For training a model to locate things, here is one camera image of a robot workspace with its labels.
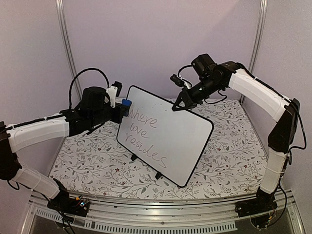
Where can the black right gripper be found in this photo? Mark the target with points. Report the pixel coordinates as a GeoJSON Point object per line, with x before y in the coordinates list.
{"type": "Point", "coordinates": [181, 97]}

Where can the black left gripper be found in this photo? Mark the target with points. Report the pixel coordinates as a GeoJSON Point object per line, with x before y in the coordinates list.
{"type": "Point", "coordinates": [118, 116]}

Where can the blue whiteboard eraser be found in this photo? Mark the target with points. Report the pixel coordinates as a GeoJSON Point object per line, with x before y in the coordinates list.
{"type": "Point", "coordinates": [126, 101]}

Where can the small black-framed whiteboard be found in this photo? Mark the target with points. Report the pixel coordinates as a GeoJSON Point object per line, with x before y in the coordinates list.
{"type": "Point", "coordinates": [171, 143]}

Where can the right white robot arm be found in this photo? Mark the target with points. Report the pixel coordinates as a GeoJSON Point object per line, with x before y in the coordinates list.
{"type": "Point", "coordinates": [283, 111]}

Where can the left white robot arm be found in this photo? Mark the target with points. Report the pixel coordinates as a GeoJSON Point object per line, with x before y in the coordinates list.
{"type": "Point", "coordinates": [16, 137]}

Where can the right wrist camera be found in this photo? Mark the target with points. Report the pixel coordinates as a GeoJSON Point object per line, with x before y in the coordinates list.
{"type": "Point", "coordinates": [176, 80]}

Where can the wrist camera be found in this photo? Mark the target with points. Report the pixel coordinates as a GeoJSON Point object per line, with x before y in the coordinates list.
{"type": "Point", "coordinates": [118, 86]}
{"type": "Point", "coordinates": [176, 80]}

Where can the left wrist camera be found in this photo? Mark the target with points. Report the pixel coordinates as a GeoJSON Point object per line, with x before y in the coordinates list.
{"type": "Point", "coordinates": [118, 86]}

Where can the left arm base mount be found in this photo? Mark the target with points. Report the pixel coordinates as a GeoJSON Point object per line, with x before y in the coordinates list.
{"type": "Point", "coordinates": [75, 206]}

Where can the left aluminium corner post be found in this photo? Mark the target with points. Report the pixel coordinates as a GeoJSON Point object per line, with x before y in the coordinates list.
{"type": "Point", "coordinates": [65, 37]}

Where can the aluminium corner post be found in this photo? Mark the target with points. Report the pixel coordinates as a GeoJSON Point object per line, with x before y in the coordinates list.
{"type": "Point", "coordinates": [259, 33]}
{"type": "Point", "coordinates": [65, 37]}

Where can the right aluminium corner post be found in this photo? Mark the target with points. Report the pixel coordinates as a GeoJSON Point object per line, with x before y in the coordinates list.
{"type": "Point", "coordinates": [259, 33]}

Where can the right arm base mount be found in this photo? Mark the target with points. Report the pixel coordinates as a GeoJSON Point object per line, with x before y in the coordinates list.
{"type": "Point", "coordinates": [263, 202]}

